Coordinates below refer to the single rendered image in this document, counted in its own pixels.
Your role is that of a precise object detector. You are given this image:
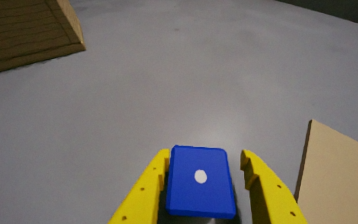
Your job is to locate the tan flat mat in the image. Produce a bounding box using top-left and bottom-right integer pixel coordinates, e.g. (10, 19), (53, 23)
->
(294, 119), (358, 224)

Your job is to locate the wooden crate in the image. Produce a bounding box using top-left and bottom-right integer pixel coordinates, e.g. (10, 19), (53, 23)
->
(0, 0), (86, 71)

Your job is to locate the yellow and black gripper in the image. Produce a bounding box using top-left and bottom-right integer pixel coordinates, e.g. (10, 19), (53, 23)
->
(107, 149), (308, 224)

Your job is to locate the dark blue die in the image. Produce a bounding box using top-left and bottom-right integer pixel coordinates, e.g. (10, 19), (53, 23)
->
(166, 145), (236, 219)

